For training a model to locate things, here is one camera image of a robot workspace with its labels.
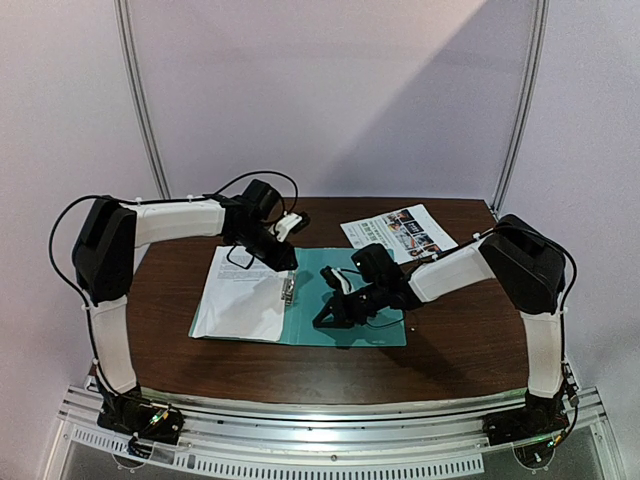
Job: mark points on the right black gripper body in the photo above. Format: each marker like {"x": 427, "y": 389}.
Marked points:
{"x": 347, "y": 304}

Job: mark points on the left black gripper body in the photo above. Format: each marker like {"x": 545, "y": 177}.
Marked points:
{"x": 253, "y": 242}

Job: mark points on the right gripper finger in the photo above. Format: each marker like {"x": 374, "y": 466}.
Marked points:
{"x": 333, "y": 324}
{"x": 333, "y": 309}

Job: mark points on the teal plastic folder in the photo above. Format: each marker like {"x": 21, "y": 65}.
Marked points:
{"x": 323, "y": 303}

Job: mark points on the metal folder clip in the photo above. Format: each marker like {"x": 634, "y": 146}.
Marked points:
{"x": 288, "y": 288}

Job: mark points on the colour printed brochure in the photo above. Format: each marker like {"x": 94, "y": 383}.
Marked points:
{"x": 411, "y": 233}

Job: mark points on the white text paper sheet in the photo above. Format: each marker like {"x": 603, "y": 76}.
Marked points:
{"x": 241, "y": 299}

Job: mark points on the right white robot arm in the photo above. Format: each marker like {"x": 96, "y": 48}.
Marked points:
{"x": 529, "y": 267}

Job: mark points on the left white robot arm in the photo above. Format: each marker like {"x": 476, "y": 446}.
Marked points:
{"x": 103, "y": 258}

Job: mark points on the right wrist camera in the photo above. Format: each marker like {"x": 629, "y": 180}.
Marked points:
{"x": 375, "y": 265}

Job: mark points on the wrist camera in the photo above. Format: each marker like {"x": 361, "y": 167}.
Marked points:
{"x": 375, "y": 265}
{"x": 261, "y": 199}

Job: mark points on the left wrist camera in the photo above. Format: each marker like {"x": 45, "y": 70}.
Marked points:
{"x": 261, "y": 199}

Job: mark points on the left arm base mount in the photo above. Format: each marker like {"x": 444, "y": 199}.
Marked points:
{"x": 153, "y": 422}

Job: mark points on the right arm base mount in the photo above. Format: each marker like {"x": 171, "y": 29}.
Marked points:
{"x": 544, "y": 418}

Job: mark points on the aluminium front rail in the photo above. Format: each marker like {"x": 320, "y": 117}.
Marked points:
{"x": 258, "y": 426}

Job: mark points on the perforated metal cable tray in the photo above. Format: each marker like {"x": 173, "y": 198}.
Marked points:
{"x": 228, "y": 461}

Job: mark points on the left aluminium corner post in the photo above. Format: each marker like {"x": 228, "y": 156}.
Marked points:
{"x": 141, "y": 109}

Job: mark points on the aluminium corner post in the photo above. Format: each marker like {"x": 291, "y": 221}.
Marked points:
{"x": 525, "y": 98}
{"x": 141, "y": 109}

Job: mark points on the right aluminium corner post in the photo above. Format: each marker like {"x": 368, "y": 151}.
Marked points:
{"x": 525, "y": 98}

